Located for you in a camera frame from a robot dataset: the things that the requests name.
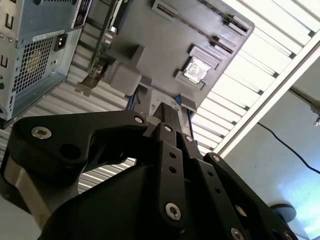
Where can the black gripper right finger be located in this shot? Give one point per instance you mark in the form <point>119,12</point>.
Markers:
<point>225,175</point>

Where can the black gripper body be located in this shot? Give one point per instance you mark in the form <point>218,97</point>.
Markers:
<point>112,212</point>

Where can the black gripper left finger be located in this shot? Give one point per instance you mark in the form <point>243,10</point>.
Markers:
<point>75,130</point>

